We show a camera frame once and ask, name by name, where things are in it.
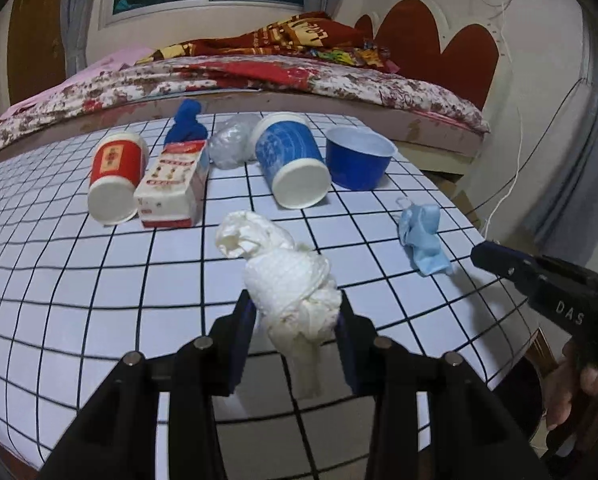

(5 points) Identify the light blue face mask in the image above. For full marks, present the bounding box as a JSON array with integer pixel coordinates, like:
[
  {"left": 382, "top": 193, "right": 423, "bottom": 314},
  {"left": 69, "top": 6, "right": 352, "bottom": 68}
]
[{"left": 398, "top": 200, "right": 452, "bottom": 276}]

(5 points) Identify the white tissue wad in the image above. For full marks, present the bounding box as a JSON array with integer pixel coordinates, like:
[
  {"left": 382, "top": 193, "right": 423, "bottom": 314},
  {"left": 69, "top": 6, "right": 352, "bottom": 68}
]
[{"left": 215, "top": 210, "right": 342, "bottom": 399}]

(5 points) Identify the black round trash bin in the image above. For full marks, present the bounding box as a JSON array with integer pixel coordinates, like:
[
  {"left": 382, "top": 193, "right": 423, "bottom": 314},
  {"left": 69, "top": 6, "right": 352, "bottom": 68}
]
[{"left": 494, "top": 358, "right": 544, "bottom": 429}]

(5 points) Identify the person's right hand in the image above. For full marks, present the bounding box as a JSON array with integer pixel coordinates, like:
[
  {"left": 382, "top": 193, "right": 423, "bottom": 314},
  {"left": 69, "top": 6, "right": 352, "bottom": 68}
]
[{"left": 544, "top": 339, "right": 598, "bottom": 440}]

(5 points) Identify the grey curtain right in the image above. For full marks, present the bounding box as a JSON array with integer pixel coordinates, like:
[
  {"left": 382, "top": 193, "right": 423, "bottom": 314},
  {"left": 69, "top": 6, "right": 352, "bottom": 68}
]
[{"left": 522, "top": 14, "right": 598, "bottom": 259}]

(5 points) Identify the grey curtain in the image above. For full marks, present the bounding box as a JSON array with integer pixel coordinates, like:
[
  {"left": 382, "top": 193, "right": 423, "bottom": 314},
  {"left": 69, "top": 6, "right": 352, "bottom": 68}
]
[
  {"left": 522, "top": 14, "right": 598, "bottom": 259},
  {"left": 59, "top": 0, "right": 94, "bottom": 77}
]

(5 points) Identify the white grid tablecloth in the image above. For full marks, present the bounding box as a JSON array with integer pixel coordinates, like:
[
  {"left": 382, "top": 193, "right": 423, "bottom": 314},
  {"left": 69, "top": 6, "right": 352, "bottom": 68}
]
[{"left": 0, "top": 132, "right": 538, "bottom": 467}]

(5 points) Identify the blue paper bowl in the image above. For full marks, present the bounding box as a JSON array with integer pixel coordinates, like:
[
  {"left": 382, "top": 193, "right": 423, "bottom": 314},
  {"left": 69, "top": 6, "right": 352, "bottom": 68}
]
[{"left": 325, "top": 126, "right": 398, "bottom": 191}]

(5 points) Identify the red white carton box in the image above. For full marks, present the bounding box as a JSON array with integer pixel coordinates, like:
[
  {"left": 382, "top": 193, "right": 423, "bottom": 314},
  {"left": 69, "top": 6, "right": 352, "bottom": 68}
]
[{"left": 134, "top": 140, "right": 210, "bottom": 229}]

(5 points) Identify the blue white paper cup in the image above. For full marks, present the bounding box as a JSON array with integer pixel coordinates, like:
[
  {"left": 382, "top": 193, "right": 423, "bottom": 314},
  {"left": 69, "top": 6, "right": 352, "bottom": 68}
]
[{"left": 249, "top": 112, "right": 331, "bottom": 209}]

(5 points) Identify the red heart headboard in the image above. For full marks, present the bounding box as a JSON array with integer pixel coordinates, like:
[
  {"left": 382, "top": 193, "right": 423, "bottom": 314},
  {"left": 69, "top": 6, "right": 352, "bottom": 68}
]
[{"left": 354, "top": 0, "right": 512, "bottom": 115}]

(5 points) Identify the red white paper cup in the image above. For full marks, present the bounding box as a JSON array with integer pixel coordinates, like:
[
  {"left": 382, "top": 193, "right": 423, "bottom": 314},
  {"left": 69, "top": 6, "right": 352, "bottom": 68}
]
[{"left": 87, "top": 131, "right": 149, "bottom": 226}]

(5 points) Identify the red patterned blanket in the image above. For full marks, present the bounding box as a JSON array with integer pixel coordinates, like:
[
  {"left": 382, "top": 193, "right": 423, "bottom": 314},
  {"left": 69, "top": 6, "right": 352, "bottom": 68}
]
[{"left": 123, "top": 12, "right": 399, "bottom": 93}]

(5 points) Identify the clear crumpled plastic bag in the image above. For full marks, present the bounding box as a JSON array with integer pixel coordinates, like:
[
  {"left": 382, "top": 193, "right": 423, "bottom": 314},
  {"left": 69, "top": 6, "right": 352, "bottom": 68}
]
[{"left": 208, "top": 114, "right": 261, "bottom": 170}]

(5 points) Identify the bed with floral sheet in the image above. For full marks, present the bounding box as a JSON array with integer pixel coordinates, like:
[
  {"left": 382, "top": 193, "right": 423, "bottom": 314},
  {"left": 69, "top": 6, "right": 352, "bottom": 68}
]
[{"left": 0, "top": 55, "right": 491, "bottom": 151}]

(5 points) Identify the grey curtain left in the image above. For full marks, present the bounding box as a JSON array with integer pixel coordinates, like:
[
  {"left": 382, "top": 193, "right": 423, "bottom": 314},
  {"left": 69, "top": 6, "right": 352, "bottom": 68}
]
[{"left": 59, "top": 0, "right": 94, "bottom": 77}]

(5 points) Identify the white cable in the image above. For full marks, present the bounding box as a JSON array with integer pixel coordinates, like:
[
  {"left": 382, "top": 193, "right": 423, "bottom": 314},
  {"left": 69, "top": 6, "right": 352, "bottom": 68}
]
[{"left": 470, "top": 0, "right": 526, "bottom": 241}]

